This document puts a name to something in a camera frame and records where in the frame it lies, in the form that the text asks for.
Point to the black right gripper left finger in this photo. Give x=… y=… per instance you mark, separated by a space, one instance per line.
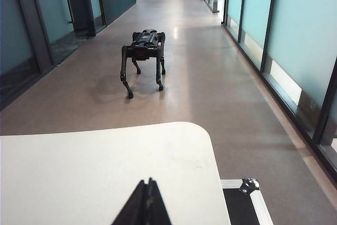
x=131 y=209

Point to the black aluminium-edged flight case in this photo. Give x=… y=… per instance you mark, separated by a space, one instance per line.
x=239 y=206

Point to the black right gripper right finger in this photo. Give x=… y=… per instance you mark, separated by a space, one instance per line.
x=156 y=209

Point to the black quadruped robot dog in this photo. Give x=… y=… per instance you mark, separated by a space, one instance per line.
x=143 y=48

